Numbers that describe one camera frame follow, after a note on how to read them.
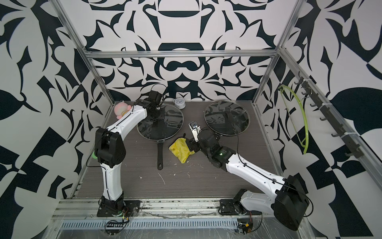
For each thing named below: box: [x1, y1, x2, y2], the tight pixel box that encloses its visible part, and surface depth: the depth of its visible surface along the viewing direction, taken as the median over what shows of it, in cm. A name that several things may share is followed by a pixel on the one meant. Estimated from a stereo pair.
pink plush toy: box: [113, 100, 132, 120], surface depth 109 cm
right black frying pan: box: [203, 100, 251, 137], surface depth 120 cm
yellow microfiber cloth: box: [168, 137, 195, 164], surface depth 93 cm
